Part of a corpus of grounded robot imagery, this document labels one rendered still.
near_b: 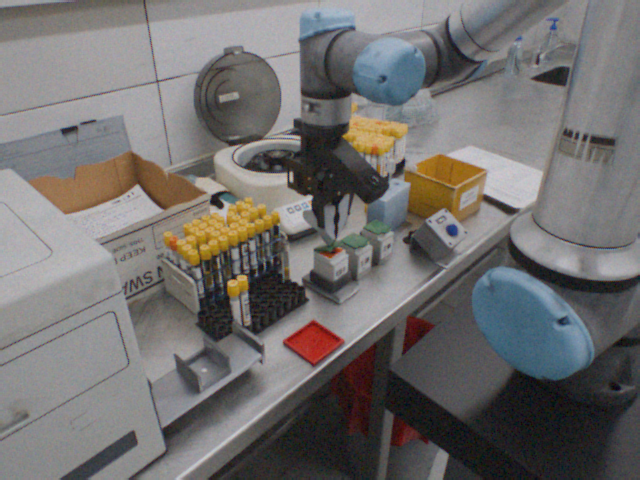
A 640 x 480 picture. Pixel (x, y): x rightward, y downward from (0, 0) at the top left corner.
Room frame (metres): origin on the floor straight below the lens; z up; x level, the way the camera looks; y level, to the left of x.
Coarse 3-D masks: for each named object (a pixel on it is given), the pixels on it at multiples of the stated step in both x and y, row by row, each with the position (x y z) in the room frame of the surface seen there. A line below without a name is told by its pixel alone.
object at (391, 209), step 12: (396, 180) 0.93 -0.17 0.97; (396, 192) 0.88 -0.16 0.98; (408, 192) 0.91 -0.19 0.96; (372, 204) 0.86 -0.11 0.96; (384, 204) 0.84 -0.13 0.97; (396, 204) 0.88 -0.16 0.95; (372, 216) 0.85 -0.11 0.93; (384, 216) 0.84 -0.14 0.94; (396, 216) 0.88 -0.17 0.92; (396, 228) 0.88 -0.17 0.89; (408, 228) 0.89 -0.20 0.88
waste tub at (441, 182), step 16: (432, 160) 1.06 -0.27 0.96; (448, 160) 1.06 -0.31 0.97; (416, 176) 0.97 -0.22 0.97; (432, 176) 1.07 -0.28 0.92; (448, 176) 1.05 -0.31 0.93; (464, 176) 1.02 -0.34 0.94; (480, 176) 0.96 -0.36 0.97; (416, 192) 0.96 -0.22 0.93; (432, 192) 0.93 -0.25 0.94; (448, 192) 0.91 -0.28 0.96; (464, 192) 0.92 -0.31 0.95; (480, 192) 0.97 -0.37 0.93; (416, 208) 0.96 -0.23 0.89; (432, 208) 0.93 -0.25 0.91; (448, 208) 0.90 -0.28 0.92; (464, 208) 0.93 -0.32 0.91
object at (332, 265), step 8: (336, 248) 0.71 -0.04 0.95; (320, 256) 0.69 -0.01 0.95; (328, 256) 0.68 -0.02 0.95; (336, 256) 0.69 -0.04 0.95; (344, 256) 0.69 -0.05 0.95; (320, 264) 0.69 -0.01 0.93; (328, 264) 0.68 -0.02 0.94; (336, 264) 0.67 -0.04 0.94; (344, 264) 0.69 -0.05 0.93; (320, 272) 0.69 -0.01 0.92; (328, 272) 0.68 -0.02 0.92; (336, 272) 0.67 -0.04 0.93; (344, 272) 0.69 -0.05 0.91
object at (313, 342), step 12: (312, 324) 0.60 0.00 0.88; (300, 336) 0.57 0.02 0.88; (312, 336) 0.57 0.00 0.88; (324, 336) 0.57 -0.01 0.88; (336, 336) 0.56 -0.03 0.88; (300, 348) 0.54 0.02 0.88; (312, 348) 0.54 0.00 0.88; (324, 348) 0.54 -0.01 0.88; (336, 348) 0.54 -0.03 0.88; (312, 360) 0.51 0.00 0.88
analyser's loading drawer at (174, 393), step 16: (240, 336) 0.53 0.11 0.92; (208, 352) 0.49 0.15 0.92; (224, 352) 0.47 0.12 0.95; (240, 352) 0.50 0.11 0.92; (256, 352) 0.50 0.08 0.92; (176, 368) 0.46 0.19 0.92; (192, 368) 0.44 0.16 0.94; (208, 368) 0.47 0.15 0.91; (224, 368) 0.46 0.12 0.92; (240, 368) 0.47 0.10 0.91; (160, 384) 0.44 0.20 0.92; (176, 384) 0.44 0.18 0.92; (192, 384) 0.44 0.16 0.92; (208, 384) 0.43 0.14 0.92; (224, 384) 0.45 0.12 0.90; (160, 400) 0.41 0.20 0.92; (176, 400) 0.41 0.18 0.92; (192, 400) 0.41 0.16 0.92; (160, 416) 0.39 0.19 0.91; (176, 416) 0.39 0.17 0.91
